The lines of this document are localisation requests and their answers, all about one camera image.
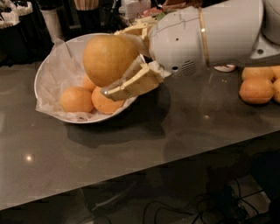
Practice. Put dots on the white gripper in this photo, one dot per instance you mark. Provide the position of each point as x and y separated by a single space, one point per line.
177 40

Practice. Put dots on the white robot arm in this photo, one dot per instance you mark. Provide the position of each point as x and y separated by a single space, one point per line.
244 33

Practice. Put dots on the white bowl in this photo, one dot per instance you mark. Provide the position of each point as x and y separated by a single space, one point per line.
52 67

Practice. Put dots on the tea packets in rack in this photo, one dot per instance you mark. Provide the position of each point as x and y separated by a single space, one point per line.
132 9

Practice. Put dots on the orange with stem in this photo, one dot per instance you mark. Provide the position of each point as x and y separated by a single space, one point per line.
88 84

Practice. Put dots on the clear glass jar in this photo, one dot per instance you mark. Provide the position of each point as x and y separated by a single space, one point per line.
225 68

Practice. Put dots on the white paper liner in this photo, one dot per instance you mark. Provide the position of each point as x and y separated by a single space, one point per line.
61 67

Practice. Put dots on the white cup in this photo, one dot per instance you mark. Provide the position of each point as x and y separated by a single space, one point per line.
52 23

